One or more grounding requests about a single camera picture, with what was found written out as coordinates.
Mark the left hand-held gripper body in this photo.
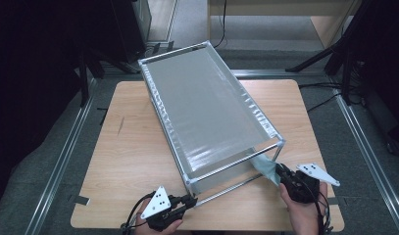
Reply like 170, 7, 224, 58
140, 185, 185, 233

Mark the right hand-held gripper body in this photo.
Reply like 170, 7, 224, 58
281, 163, 341, 204

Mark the light blue cleaning cloth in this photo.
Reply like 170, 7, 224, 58
250, 153, 283, 187

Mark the person's right hand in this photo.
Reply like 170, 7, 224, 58
278, 182, 328, 226

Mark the person's left hand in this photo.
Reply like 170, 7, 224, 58
134, 199, 184, 235

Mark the thin black tape strip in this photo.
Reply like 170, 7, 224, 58
96, 107, 109, 126

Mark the black tripod stand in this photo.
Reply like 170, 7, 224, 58
284, 0, 372, 106
76, 48, 141, 108

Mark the black curtain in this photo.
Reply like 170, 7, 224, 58
360, 0, 399, 155
0, 0, 117, 213

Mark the light wooden desk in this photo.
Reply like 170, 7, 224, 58
206, 0, 363, 50

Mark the black computer tower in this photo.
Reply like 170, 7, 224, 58
110, 0, 152, 65

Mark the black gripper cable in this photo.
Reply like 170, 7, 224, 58
303, 182, 334, 235
120, 192, 156, 235

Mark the black floor cable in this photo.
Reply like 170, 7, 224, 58
306, 92, 342, 114
298, 81, 342, 90

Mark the aluminium floor rail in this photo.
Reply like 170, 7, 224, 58
24, 77, 98, 235
330, 87, 399, 235

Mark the white floor cable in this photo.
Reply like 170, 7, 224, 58
142, 45, 156, 60

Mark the black hanging cable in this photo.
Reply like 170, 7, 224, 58
213, 0, 228, 49

